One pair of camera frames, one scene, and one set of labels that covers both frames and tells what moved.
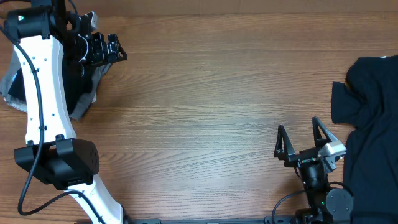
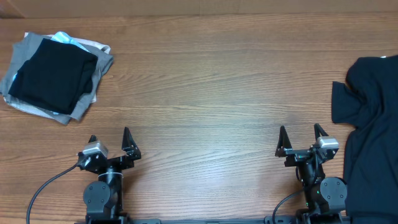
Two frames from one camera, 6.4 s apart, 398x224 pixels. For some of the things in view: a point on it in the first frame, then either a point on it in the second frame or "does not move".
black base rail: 289,219 does not move
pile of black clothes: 369,103 does not move
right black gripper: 298,157 does not move
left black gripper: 101,56 -> 130,150
